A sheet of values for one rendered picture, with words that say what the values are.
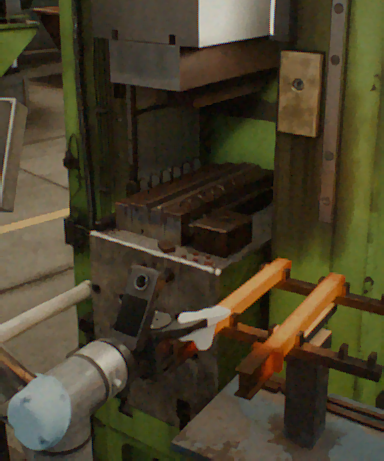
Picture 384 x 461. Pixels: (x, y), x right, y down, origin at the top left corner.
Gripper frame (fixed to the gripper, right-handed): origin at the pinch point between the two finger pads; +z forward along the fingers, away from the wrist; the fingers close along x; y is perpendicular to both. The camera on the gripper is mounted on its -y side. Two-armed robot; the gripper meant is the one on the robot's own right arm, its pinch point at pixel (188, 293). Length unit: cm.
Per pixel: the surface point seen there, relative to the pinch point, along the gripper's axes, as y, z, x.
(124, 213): 9, 43, -46
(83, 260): 34, 59, -74
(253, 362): 6.2, -3.2, 13.3
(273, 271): 7.2, 28.4, 0.8
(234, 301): 7.2, 13.8, 0.6
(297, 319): 7.2, 13.8, 12.5
